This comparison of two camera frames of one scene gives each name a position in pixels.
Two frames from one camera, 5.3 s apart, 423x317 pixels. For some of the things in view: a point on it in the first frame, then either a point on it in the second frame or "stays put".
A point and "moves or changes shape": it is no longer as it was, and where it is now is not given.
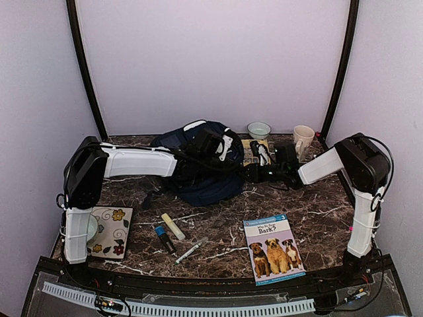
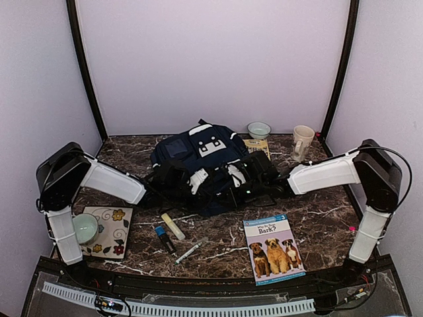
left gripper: x=217 y=145 → x=184 y=180
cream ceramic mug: x=303 y=136 stays put
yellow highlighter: x=173 y=227 stays put
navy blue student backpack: x=210 y=164 moves or changes shape
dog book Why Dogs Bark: x=273 y=253 stays put
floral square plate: x=114 y=224 stays put
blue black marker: x=160 y=231 stays put
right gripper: x=256 y=170 → x=246 y=178
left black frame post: x=80 y=46 stays put
